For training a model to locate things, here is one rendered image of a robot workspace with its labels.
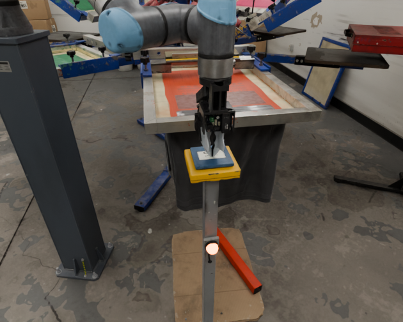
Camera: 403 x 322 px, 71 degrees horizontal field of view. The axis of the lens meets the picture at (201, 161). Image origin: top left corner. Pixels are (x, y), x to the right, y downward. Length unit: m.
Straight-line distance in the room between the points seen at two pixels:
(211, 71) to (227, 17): 0.10
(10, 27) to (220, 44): 0.79
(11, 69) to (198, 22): 0.76
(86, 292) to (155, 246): 0.43
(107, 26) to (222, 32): 0.21
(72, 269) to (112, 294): 0.28
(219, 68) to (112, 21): 0.21
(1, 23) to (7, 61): 0.12
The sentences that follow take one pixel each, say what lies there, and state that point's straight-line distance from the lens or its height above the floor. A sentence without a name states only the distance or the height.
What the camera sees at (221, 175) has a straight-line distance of 0.71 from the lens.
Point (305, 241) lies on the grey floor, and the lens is 1.91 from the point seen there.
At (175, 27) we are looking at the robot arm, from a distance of 0.63.
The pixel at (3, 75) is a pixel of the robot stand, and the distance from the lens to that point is 1.22.
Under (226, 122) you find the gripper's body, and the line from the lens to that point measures 0.63.
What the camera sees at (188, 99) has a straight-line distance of 1.14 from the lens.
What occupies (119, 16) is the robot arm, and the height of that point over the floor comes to 1.30.
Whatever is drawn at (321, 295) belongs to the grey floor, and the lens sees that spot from 1.71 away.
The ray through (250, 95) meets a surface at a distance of 1.21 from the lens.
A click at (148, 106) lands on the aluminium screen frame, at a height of 0.99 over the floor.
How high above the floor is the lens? 1.36
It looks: 33 degrees down
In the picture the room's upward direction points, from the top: straight up
